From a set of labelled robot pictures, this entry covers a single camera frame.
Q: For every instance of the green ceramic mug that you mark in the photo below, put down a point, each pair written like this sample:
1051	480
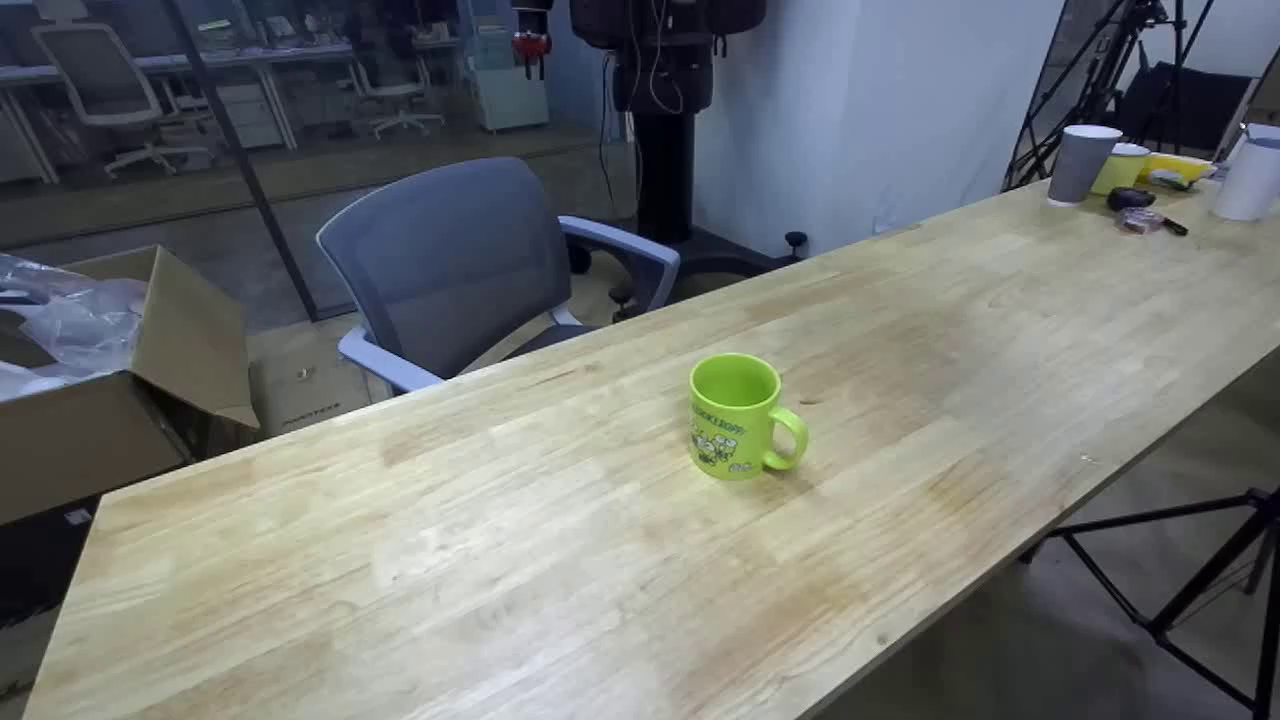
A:
730	423

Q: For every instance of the grey mesh office chair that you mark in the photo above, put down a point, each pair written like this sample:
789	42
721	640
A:
446	267

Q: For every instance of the white office chair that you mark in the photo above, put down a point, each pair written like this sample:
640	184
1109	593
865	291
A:
388	84
105	84

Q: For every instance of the black slanted pole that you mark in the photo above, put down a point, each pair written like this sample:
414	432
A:
240	161

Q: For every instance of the white drawer cabinet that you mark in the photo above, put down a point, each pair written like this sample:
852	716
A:
255	113

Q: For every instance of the grey cylindrical cup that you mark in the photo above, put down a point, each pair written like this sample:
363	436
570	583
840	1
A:
1076	161

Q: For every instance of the open cardboard box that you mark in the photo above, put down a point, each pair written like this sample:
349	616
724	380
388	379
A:
163	360

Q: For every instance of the small black tool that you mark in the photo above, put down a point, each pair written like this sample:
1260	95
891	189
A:
1139	201

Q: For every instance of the yellow sponge block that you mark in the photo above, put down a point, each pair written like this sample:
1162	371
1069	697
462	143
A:
1157	170

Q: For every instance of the clear plastic wrap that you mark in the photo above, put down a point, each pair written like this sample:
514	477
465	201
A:
65	320

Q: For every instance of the black equipment case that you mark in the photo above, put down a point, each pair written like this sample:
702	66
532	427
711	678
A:
1182	104

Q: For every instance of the black tripod stand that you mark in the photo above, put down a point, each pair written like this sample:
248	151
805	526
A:
1203	583

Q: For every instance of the white plastic container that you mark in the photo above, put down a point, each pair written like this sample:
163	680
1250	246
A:
1250	175

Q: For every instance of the black pedestal stand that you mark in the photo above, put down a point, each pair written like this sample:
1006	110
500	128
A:
664	121

